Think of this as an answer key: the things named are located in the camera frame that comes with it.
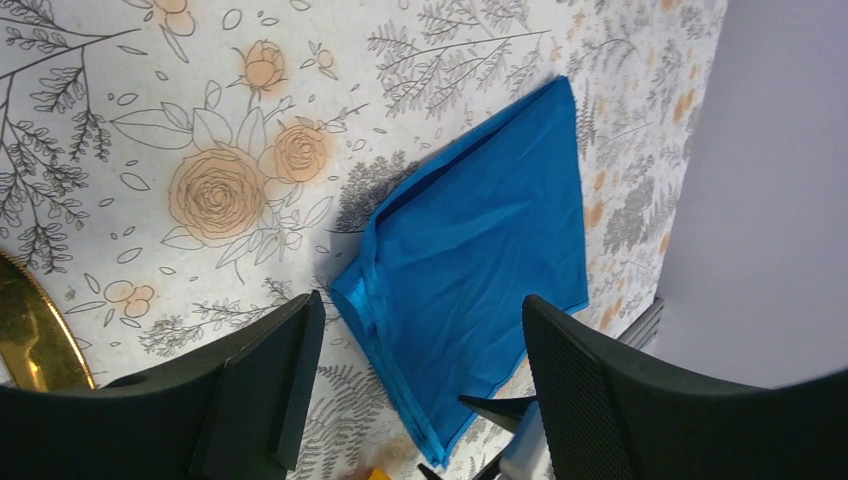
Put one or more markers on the blue orange toy car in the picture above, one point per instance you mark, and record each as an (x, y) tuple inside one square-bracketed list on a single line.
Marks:
[(368, 473)]

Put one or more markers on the blue cloth napkin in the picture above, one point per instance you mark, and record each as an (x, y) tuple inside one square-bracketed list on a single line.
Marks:
[(434, 296)]

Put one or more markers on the floral tablecloth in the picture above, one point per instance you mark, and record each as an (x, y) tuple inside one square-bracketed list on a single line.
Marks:
[(172, 171)]

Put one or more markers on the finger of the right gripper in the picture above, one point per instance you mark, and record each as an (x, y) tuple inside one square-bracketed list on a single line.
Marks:
[(506, 413)]

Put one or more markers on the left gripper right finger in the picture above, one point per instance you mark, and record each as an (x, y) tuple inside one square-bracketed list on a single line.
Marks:
[(610, 411)]

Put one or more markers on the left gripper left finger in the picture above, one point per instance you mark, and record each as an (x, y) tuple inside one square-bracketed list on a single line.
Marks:
[(234, 408)]

